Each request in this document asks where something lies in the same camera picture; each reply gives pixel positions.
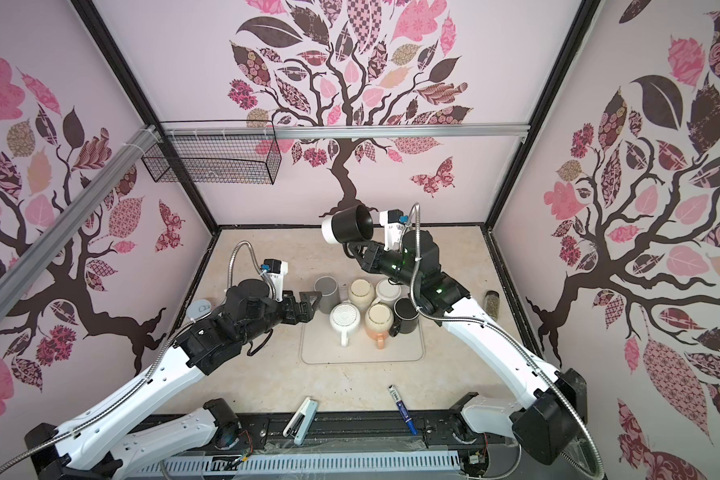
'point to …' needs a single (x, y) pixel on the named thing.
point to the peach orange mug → (379, 318)
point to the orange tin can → (197, 308)
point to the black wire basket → (215, 152)
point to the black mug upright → (405, 317)
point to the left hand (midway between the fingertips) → (308, 299)
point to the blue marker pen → (403, 409)
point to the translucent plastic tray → (320, 344)
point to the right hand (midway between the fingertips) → (353, 241)
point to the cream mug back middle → (361, 292)
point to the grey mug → (329, 288)
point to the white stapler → (301, 420)
